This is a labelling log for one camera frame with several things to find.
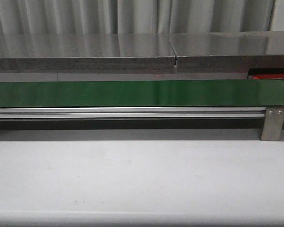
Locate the grey stone counter slab right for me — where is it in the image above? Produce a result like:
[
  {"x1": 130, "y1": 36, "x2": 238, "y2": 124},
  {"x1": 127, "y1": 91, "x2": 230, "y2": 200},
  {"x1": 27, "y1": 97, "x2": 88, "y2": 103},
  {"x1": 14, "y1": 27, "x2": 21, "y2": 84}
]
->
[{"x1": 169, "y1": 31, "x2": 284, "y2": 80}]

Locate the grey stone counter slab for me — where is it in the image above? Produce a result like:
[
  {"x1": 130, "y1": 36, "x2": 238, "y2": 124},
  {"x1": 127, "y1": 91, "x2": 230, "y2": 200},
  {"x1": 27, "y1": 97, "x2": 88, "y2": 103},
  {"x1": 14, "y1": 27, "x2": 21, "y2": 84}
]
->
[
  {"x1": 169, "y1": 31, "x2": 284, "y2": 80},
  {"x1": 0, "y1": 34, "x2": 176, "y2": 82}
]

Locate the green conveyor belt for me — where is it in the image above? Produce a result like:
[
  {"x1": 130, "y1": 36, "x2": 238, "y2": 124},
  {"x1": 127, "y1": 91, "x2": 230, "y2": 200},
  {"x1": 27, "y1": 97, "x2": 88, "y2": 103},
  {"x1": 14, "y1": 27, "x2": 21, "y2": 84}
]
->
[{"x1": 0, "y1": 79, "x2": 284, "y2": 108}]

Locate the red plastic tray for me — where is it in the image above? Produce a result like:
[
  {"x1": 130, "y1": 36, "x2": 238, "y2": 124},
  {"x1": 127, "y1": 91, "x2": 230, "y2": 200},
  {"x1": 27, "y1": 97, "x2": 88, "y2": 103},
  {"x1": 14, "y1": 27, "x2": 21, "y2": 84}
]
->
[{"x1": 250, "y1": 73, "x2": 284, "y2": 80}]

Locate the white pleated curtain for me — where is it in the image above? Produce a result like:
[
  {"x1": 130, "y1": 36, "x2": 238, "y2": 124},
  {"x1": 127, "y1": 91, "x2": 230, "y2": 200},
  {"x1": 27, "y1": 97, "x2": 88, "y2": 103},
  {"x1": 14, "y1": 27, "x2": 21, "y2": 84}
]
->
[{"x1": 0, "y1": 0, "x2": 284, "y2": 34}]

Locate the steel conveyor support bracket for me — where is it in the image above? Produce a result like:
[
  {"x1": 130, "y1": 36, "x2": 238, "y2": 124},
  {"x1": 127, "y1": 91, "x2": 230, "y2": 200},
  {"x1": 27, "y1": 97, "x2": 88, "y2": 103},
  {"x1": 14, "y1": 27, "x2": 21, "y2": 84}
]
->
[{"x1": 261, "y1": 107, "x2": 284, "y2": 141}]

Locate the aluminium conveyor frame rail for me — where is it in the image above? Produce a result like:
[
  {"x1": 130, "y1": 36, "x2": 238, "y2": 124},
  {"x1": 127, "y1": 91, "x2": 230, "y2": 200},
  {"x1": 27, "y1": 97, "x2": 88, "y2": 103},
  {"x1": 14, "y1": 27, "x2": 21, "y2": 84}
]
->
[{"x1": 0, "y1": 107, "x2": 266, "y2": 119}]

